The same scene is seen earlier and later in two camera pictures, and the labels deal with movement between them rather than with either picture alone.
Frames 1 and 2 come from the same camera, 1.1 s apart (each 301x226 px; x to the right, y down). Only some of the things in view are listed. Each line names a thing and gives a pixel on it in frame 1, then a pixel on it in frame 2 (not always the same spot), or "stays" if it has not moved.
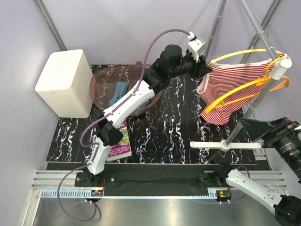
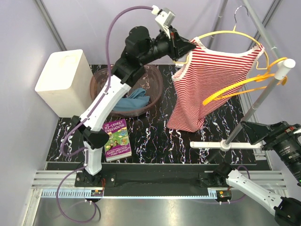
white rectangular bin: x=66 y=84 stays
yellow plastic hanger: x=257 y=50 → x=234 y=30
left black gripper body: x=191 y=67 → x=174 y=51
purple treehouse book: x=123 y=149 stays
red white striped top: x=224 y=90 → x=201 y=73
